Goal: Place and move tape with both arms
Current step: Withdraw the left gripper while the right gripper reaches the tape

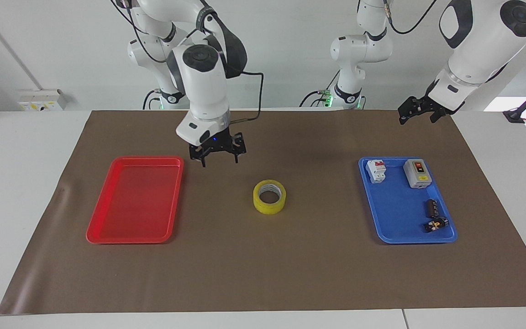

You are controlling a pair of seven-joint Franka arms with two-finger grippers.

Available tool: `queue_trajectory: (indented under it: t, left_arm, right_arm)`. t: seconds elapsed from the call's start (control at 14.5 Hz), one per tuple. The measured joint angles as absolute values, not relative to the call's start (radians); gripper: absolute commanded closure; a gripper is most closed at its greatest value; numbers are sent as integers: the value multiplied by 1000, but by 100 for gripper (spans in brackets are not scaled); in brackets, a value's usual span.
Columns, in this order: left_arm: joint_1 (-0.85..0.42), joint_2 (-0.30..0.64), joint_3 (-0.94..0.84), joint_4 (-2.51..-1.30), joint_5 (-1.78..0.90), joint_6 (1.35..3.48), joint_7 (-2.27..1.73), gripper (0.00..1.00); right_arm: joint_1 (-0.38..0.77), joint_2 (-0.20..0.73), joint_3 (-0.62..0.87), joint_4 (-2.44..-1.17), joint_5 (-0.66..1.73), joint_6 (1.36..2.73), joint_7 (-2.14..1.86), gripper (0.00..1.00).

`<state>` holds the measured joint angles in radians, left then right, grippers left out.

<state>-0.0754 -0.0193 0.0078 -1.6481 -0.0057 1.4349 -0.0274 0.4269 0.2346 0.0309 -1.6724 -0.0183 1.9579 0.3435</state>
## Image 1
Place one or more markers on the black and yellow connector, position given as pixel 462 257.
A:
pixel 435 225

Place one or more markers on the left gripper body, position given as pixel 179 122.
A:
pixel 451 109

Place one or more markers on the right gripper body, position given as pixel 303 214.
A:
pixel 217 139

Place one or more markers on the blue plastic tray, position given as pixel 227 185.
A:
pixel 400 214

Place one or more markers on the red plastic tray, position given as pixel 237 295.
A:
pixel 136 201

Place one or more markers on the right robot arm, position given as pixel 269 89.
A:
pixel 201 87

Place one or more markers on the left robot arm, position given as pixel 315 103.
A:
pixel 482 41

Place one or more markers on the white wall socket box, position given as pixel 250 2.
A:
pixel 41 100

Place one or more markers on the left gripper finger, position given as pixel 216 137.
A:
pixel 437 116
pixel 411 108

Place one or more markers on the grey switch box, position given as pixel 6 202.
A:
pixel 416 174

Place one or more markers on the yellow tape roll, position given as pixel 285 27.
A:
pixel 258 201

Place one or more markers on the white circuit breaker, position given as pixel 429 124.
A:
pixel 376 171

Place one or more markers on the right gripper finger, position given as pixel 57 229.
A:
pixel 238 145
pixel 200 153

